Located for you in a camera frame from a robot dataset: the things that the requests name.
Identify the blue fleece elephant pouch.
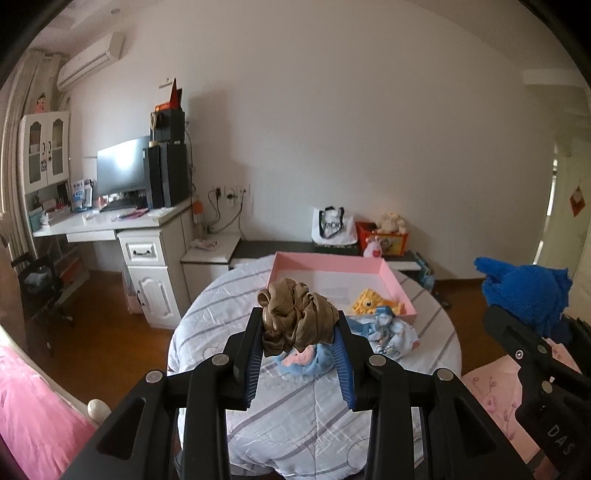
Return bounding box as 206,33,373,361
273,344,335,377

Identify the light blue printed cloth bundle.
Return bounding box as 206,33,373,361
346,306,420,361

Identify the brown satin scrunchie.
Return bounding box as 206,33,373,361
257,278,339,357

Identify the royal blue knitted toy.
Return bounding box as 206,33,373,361
474,257,573,345

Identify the yellow crocheted toy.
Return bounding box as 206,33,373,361
352,289,405,315

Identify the pink shallow box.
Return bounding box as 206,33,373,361
269,252,417,324

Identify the striped white quilt cover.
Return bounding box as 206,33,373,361
167,256,462,479

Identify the pink white plush toy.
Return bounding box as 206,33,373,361
363,236,383,258

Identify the low black white bench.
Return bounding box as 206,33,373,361
181,234,419,300

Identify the orange toy storage box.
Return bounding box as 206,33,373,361
356,221,409,258

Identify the white tote bag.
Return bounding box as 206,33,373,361
311,206,358,247

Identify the cream plush toy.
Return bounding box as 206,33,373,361
376,213,407,235

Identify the white desk with drawers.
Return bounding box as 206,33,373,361
33,199,192,330

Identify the black computer tower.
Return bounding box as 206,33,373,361
143,143,190,209

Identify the black office chair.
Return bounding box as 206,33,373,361
11,253,73,352

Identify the pink bedsheet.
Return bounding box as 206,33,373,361
1,347,96,479

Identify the black computer monitor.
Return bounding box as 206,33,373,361
96,136,149,196

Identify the black box on tower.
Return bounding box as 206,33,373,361
150,109,185,143

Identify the white glass-door cabinet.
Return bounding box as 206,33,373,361
18,111,70,194

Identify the white air conditioner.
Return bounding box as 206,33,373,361
56,32,125,92

